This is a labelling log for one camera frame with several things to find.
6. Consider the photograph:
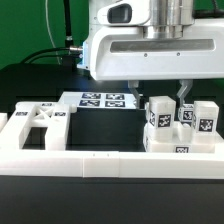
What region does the white marker base plate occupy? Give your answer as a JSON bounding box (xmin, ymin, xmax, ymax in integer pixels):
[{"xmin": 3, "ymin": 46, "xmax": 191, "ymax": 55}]
[{"xmin": 59, "ymin": 92, "xmax": 136, "ymax": 109}]

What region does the white U-shaped obstacle fence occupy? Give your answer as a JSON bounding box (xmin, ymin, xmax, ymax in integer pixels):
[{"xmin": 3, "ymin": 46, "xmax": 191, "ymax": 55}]
[{"xmin": 0, "ymin": 117, "xmax": 224, "ymax": 180}]

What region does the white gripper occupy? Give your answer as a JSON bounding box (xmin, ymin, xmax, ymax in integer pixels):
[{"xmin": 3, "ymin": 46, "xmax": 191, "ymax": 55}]
[{"xmin": 83, "ymin": 0, "xmax": 224, "ymax": 109}]

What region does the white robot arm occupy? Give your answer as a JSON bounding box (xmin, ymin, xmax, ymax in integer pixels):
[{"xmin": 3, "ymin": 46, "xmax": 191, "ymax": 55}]
[{"xmin": 78, "ymin": 0, "xmax": 224, "ymax": 105}]

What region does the white chair seat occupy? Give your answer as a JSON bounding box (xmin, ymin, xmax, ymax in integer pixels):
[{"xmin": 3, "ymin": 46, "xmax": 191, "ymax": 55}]
[{"xmin": 143, "ymin": 121, "xmax": 224, "ymax": 153}]

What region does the white part left edge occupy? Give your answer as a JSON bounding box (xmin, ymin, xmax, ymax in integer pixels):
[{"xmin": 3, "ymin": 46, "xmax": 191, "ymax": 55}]
[{"xmin": 0, "ymin": 113, "xmax": 8, "ymax": 131}]

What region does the white chair back frame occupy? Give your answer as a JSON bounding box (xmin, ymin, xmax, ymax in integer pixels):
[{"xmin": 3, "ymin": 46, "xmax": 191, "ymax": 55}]
[{"xmin": 0, "ymin": 102, "xmax": 77, "ymax": 151}]

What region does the black cable bundle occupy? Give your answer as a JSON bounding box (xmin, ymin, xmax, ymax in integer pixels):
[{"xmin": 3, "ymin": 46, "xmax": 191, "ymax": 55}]
[{"xmin": 19, "ymin": 0, "xmax": 84, "ymax": 68}]

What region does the thin white cable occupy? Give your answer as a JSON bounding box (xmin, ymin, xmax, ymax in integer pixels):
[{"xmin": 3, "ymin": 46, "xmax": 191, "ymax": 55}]
[{"xmin": 44, "ymin": 0, "xmax": 63, "ymax": 66}]

